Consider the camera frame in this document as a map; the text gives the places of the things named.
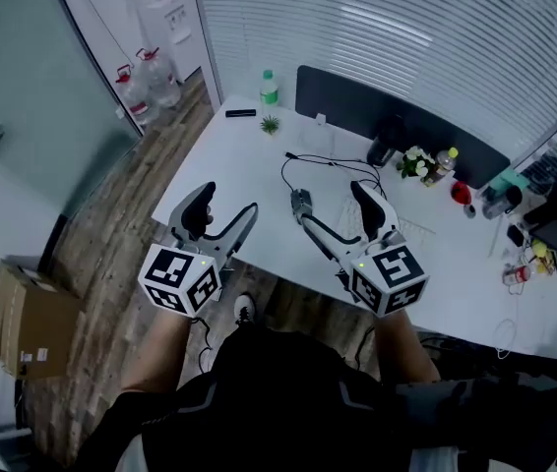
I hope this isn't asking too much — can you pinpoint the large clear water jug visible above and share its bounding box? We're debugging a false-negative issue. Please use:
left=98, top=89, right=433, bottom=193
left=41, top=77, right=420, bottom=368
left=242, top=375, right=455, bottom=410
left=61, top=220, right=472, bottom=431
left=135, top=46, right=182, bottom=110
left=114, top=64, right=155, bottom=128

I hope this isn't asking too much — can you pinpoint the person's right forearm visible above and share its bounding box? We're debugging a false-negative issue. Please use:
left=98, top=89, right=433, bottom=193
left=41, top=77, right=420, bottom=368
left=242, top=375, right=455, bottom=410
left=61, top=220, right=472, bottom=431
left=373, top=310, right=442, bottom=385

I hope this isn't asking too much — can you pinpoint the small green potted plant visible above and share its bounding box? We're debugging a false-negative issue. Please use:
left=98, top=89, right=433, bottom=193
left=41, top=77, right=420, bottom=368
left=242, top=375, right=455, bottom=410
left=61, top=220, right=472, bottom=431
left=259, top=114, right=282, bottom=138

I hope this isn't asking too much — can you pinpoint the clear bottle with green label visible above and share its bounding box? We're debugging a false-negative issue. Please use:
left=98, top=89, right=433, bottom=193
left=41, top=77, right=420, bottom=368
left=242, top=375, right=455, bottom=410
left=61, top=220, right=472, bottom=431
left=259, top=69, right=279, bottom=116

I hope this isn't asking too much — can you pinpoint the colourful small packet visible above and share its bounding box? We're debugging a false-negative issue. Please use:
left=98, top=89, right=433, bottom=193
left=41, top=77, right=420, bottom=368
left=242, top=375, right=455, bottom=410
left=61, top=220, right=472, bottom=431
left=536, top=251, right=557, bottom=280

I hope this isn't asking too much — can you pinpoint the clear bottle with red label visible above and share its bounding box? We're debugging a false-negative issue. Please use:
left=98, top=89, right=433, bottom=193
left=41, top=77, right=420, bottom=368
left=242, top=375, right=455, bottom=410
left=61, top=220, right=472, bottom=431
left=502, top=258, right=540, bottom=287

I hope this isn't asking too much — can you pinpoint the black office chair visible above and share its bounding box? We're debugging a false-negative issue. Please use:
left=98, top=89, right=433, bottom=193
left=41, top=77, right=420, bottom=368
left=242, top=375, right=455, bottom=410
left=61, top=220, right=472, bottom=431
left=418, top=334, right=557, bottom=469

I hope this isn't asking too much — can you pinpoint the small red bowl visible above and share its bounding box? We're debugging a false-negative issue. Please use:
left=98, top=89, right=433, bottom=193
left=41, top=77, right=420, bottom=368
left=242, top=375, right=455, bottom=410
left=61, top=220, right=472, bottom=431
left=450, top=180, right=474, bottom=206

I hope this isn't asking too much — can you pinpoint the white keyboard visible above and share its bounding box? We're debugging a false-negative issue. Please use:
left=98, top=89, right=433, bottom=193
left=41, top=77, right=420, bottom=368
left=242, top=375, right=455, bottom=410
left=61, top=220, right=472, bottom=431
left=332, top=195, right=438, bottom=253

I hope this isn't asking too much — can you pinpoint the dark desk divider panel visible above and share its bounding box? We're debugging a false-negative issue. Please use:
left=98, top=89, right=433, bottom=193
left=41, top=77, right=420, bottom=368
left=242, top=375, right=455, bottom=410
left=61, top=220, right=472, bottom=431
left=295, top=64, right=512, bottom=190

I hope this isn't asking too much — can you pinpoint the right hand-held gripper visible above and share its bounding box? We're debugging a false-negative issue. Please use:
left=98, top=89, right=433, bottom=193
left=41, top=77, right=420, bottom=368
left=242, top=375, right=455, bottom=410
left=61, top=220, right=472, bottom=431
left=297, top=180, right=430, bottom=318

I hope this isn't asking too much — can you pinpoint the black tumbler bottle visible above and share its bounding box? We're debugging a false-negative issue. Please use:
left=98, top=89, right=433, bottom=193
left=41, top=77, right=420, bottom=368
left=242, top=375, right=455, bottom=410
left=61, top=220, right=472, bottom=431
left=365, top=114, right=407, bottom=168

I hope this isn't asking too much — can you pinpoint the yellow cap tea bottle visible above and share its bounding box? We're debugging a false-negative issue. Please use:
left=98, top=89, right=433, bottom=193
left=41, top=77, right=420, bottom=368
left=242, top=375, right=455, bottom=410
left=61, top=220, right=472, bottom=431
left=420, top=147, right=460, bottom=189

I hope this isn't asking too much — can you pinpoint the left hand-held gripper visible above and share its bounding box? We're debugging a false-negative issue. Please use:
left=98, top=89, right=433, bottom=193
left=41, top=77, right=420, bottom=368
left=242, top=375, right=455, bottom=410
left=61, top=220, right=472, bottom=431
left=138, top=181, right=260, bottom=319

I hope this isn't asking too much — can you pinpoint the person's left forearm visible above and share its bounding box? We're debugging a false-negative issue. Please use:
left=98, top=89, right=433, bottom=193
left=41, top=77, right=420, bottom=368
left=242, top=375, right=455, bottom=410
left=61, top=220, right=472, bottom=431
left=120, top=307, right=197, bottom=395

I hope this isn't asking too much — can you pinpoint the person's white shoe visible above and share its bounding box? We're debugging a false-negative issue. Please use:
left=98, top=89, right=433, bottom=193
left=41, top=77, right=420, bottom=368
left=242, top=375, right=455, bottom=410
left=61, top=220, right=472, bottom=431
left=232, top=292, right=259, bottom=327

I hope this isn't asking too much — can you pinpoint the grey bottle with black lid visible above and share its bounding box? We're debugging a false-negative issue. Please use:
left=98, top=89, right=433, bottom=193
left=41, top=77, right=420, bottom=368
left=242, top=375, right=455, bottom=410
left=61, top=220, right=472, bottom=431
left=479, top=184, right=525, bottom=220

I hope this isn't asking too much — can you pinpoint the teal box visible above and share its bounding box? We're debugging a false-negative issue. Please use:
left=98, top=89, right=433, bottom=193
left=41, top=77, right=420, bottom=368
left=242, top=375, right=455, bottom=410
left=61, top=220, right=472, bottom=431
left=487, top=167, right=530, bottom=196

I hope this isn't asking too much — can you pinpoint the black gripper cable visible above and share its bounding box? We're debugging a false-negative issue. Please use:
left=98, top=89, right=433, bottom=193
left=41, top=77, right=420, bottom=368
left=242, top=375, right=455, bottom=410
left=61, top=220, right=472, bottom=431
left=193, top=316, right=217, bottom=376
left=354, top=325, right=376, bottom=369

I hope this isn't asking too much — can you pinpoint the brown cardboard box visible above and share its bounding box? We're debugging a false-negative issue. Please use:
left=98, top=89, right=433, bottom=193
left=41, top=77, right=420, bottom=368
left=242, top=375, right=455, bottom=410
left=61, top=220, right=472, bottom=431
left=0, top=258, right=86, bottom=381

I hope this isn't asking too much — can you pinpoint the frosted glass door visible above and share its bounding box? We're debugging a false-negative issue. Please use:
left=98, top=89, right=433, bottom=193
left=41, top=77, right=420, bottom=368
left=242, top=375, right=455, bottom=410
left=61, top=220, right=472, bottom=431
left=0, top=0, right=142, bottom=215

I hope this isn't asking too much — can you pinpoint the person's black shirt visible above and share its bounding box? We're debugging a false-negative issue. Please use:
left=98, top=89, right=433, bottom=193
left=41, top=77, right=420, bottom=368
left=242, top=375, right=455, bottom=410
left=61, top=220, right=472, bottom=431
left=79, top=326, right=457, bottom=472

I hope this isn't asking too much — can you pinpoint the white flower plant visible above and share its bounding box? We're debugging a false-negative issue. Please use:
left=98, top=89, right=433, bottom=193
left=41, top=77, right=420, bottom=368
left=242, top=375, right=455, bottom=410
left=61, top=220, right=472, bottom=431
left=395, top=146, right=438, bottom=180

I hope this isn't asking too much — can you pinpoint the grey computer mouse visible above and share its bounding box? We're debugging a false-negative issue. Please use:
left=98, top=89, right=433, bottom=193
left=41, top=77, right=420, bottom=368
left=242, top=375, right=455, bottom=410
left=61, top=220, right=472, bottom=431
left=289, top=188, right=313, bottom=215

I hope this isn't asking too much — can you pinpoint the white cable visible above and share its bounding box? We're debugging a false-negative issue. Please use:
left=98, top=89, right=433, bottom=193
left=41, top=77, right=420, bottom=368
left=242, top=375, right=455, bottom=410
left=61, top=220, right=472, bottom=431
left=492, top=282, right=526, bottom=361

